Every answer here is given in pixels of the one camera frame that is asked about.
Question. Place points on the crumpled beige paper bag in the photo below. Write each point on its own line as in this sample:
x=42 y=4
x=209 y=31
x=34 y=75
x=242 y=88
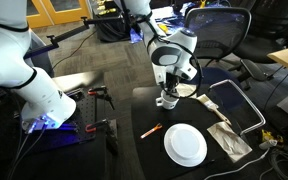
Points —
x=229 y=141

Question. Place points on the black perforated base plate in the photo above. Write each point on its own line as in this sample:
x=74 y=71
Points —
x=84 y=113

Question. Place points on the blue fabric chair seat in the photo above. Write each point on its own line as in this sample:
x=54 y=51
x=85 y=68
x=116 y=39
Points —
x=225 y=96

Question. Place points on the white ceramic cup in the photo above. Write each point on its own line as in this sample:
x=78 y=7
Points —
x=167 y=102

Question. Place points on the yellow door with window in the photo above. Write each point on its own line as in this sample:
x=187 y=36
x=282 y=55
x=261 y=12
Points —
x=39 y=18
x=67 y=15

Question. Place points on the orange and white marker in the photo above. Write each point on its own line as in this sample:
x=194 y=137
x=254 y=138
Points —
x=150 y=131

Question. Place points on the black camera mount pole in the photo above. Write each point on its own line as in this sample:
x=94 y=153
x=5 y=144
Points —
x=70 y=31

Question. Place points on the black padded office chair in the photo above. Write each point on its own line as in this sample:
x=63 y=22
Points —
x=270 y=33

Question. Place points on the black equipment box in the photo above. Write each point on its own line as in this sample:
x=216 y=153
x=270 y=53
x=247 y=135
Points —
x=112 y=28

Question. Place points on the red and black clamp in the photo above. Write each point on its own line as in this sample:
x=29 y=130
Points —
x=100 y=91
x=99 y=125

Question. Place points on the bent silver metal tube frame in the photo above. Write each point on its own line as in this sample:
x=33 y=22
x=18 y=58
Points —
x=247 y=100

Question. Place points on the light wooden desk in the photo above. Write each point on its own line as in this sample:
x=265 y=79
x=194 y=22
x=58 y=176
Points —
x=287 y=58

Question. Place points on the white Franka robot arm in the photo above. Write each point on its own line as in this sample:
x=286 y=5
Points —
x=4 y=50

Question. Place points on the black mesh office chair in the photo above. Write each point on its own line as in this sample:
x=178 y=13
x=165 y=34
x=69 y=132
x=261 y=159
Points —
x=217 y=30

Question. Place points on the yellow and black tool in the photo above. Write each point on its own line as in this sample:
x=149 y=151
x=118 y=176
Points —
x=270 y=136

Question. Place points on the white round plate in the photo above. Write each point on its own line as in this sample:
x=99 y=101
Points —
x=185 y=145

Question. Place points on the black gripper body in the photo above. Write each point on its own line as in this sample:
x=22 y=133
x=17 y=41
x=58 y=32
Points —
x=172 y=80

